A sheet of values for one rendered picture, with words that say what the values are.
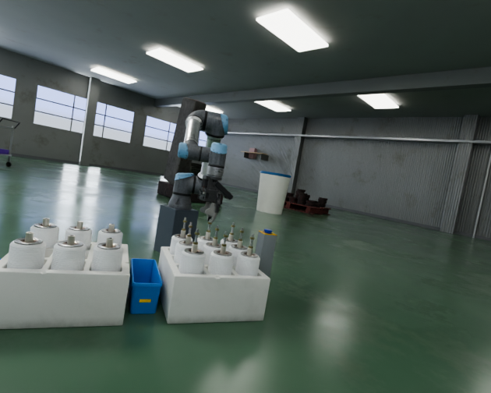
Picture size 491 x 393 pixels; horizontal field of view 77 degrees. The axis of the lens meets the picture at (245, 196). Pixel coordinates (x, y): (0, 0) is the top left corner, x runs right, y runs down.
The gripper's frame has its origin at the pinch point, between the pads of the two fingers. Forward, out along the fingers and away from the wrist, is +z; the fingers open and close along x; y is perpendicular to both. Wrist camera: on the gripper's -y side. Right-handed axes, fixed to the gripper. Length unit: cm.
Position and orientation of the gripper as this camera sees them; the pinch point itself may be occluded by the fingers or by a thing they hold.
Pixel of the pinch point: (211, 218)
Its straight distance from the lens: 146.4
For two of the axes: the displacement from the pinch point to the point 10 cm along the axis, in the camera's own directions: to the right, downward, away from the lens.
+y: -8.2, -1.0, -5.6
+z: -1.7, 9.8, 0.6
